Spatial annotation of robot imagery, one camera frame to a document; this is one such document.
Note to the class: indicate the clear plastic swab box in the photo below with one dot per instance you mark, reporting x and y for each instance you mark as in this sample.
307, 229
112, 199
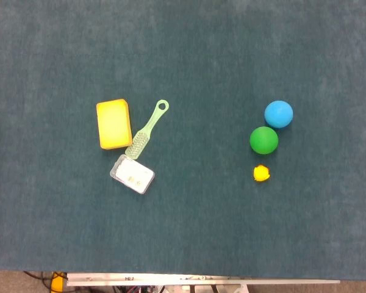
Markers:
132, 174

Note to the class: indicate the small yellow rubber duck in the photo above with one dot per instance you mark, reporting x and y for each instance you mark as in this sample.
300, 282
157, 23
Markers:
261, 173

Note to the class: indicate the aluminium frame rail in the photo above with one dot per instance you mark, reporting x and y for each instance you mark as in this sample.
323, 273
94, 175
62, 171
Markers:
170, 278

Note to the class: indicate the blue ball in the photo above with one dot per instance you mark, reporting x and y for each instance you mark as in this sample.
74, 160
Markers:
278, 113

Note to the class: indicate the yellow rectangular sponge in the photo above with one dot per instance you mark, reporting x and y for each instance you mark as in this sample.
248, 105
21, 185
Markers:
113, 123

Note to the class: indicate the teal felt table cloth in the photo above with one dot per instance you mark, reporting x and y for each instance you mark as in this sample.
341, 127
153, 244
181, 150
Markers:
201, 219

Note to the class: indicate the yellow plastic box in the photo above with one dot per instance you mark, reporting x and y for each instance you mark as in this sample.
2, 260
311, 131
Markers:
57, 282

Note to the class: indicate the light green plastic brush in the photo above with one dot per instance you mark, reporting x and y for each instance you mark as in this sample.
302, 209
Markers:
140, 140

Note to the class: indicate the green ball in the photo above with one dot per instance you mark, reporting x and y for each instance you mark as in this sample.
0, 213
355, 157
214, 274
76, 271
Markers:
263, 139

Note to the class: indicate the wiring under frame rail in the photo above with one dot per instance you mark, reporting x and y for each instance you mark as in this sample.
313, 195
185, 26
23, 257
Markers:
170, 290

